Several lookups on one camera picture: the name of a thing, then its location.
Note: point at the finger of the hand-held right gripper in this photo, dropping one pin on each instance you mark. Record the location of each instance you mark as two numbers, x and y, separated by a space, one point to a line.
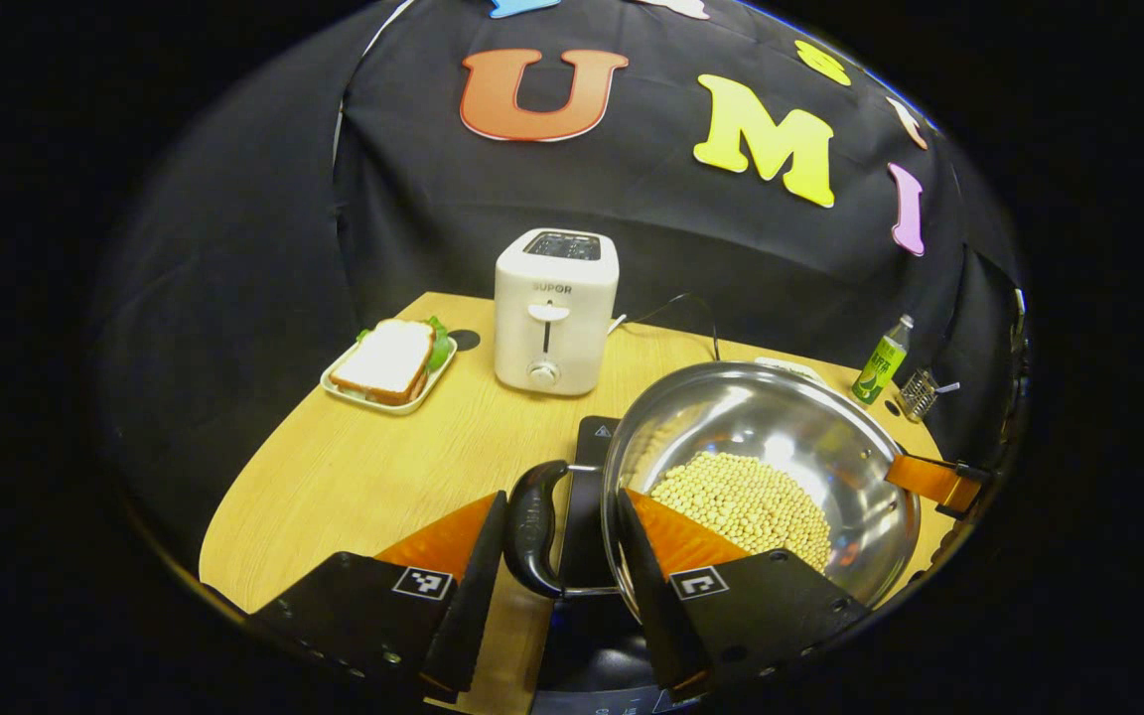
920 477

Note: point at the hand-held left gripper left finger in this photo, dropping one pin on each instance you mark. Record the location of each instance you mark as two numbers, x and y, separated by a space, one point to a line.
468 596

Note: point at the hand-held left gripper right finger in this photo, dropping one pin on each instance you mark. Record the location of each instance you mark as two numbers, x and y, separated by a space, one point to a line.
646 596

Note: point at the black induction cooktop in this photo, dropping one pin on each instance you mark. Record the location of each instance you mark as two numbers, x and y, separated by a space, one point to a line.
587 645

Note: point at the stainless steel pot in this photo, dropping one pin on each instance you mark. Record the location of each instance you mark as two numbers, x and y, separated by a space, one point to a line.
731 417

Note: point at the metal mesh utensil holder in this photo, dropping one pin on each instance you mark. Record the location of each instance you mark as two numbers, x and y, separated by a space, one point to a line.
918 395

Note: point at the green drink bottle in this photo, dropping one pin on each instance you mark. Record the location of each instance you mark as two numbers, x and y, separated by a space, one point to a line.
880 367

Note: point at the pile of soybeans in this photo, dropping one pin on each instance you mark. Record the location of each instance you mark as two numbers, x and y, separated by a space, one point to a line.
741 501

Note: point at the white divided tray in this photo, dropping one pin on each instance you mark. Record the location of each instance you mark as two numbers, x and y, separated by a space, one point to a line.
790 365

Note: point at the pale rectangular plate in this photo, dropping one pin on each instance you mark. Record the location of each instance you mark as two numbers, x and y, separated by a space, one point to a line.
428 395

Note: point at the sandwich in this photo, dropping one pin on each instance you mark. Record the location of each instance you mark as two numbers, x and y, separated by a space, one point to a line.
383 357

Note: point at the white toaster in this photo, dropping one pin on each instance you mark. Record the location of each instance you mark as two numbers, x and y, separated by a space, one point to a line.
557 338

